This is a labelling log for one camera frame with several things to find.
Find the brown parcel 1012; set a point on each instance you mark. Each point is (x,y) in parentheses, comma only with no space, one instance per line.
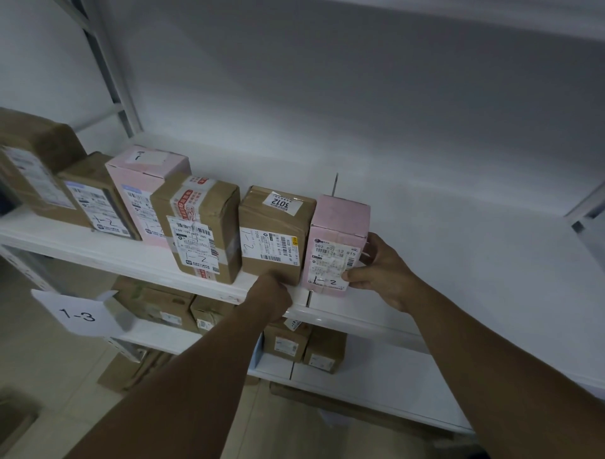
(264,213)

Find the square floor drain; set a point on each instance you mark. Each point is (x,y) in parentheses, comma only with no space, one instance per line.
(16,416)

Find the person's left hand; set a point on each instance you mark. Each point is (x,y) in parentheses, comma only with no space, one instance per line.
(271,298)

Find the person's left forearm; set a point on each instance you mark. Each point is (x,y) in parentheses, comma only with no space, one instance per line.
(179,402)

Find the brown parcel white label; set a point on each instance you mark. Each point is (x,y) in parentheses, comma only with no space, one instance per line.
(210,312)

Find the brown box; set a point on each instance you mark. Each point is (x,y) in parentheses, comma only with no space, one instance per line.
(42,137)

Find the brown parcel marked 1-3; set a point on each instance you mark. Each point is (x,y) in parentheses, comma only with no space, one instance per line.
(326,350)

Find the folded cardboard pad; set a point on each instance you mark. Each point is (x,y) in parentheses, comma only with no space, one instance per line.
(127,371)

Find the small white paper scrap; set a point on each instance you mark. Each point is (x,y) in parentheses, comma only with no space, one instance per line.
(335,418)

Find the red-taped parcel marked 1-2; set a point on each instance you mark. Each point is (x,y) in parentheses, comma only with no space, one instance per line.
(222,213)

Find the green printed cardboard box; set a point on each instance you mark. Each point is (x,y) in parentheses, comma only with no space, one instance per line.
(146,302)

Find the white paper shelf label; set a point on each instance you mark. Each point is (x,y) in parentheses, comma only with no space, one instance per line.
(78,314)

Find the person's right hand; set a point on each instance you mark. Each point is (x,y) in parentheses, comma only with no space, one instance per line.
(387,279)

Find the white metal shelf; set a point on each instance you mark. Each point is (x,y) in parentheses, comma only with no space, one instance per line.
(472,260)

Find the person's right forearm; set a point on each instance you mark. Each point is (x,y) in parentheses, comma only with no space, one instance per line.
(510,378)

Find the pink box wrinkled label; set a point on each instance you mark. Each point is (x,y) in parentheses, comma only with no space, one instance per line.
(340,217)

